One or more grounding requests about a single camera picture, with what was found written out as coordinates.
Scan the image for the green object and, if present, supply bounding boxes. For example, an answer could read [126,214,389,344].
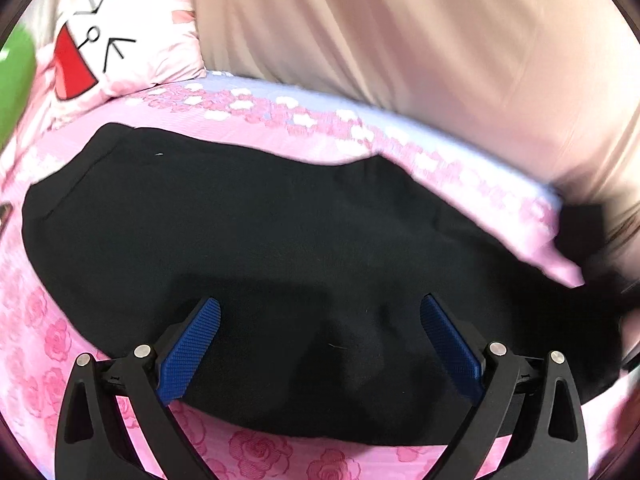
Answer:
[0,26,38,147]

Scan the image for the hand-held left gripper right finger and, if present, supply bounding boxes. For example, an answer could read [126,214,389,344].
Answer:
[420,294,589,480]

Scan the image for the pink cartoon face pillow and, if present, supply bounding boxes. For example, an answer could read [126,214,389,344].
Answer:
[31,0,207,131]

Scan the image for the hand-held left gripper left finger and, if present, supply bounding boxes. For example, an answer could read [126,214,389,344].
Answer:
[54,296,222,480]

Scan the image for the pink floral bed sheet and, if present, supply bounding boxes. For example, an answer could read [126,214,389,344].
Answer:
[0,71,640,480]

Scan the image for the beige curtain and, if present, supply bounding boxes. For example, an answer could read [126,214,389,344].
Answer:
[186,0,640,211]

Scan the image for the black pants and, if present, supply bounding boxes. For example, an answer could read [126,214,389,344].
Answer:
[21,123,632,447]

